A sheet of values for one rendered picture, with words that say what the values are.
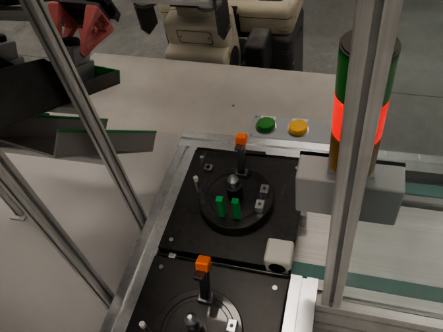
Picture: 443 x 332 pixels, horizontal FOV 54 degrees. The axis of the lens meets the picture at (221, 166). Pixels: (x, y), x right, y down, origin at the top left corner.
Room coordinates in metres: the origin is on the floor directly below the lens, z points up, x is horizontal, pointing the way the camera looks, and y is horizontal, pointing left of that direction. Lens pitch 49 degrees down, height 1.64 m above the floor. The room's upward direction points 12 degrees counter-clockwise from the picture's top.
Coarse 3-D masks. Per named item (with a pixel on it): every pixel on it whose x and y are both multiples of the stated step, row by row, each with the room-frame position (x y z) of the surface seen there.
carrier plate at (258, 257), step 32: (192, 160) 0.60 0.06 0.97; (224, 160) 0.59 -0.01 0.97; (256, 160) 0.57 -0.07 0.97; (288, 160) 0.55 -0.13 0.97; (192, 192) 0.52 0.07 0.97; (288, 192) 0.48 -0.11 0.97; (192, 224) 0.45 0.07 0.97; (288, 224) 0.41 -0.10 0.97; (192, 256) 0.39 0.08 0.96; (224, 256) 0.37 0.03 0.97; (256, 256) 0.36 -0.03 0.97
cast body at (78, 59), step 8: (64, 40) 0.64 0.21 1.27; (72, 40) 0.64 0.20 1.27; (72, 48) 0.62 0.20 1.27; (72, 56) 0.61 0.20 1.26; (80, 56) 0.63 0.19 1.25; (88, 56) 0.64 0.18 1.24; (80, 64) 0.62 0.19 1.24; (88, 64) 0.64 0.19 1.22; (80, 72) 0.61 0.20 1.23; (88, 72) 0.63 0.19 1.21
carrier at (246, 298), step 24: (168, 264) 0.38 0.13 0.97; (192, 264) 0.37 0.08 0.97; (144, 288) 0.34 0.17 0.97; (168, 288) 0.33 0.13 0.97; (192, 288) 0.32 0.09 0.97; (216, 288) 0.31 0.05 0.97; (240, 288) 0.31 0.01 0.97; (264, 288) 0.30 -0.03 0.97; (144, 312) 0.30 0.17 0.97; (168, 312) 0.28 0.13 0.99; (192, 312) 0.25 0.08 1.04; (216, 312) 0.27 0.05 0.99; (240, 312) 0.27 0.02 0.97; (264, 312) 0.26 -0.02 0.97
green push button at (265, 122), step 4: (260, 120) 0.68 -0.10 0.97; (264, 120) 0.68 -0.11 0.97; (268, 120) 0.67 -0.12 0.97; (272, 120) 0.67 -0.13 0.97; (260, 124) 0.67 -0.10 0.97; (264, 124) 0.66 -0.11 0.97; (268, 124) 0.66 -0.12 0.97; (272, 124) 0.66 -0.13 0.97; (260, 128) 0.66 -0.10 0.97; (264, 128) 0.65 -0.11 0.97; (268, 128) 0.65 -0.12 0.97; (272, 128) 0.65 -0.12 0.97
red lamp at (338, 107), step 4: (336, 100) 0.29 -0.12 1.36; (336, 104) 0.29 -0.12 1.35; (340, 104) 0.29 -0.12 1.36; (336, 108) 0.29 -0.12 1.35; (340, 108) 0.28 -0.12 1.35; (336, 112) 0.29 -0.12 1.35; (340, 112) 0.28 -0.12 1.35; (332, 116) 0.30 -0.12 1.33; (336, 116) 0.29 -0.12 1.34; (340, 116) 0.28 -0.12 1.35; (332, 120) 0.30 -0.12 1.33; (336, 120) 0.29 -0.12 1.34; (340, 120) 0.28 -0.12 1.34; (332, 124) 0.30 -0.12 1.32; (336, 124) 0.29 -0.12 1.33; (340, 124) 0.28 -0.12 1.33; (332, 128) 0.30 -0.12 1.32; (336, 128) 0.29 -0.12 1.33; (340, 128) 0.28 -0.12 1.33; (332, 132) 0.29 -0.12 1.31; (336, 132) 0.29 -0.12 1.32; (340, 132) 0.28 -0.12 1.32; (336, 136) 0.29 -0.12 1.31
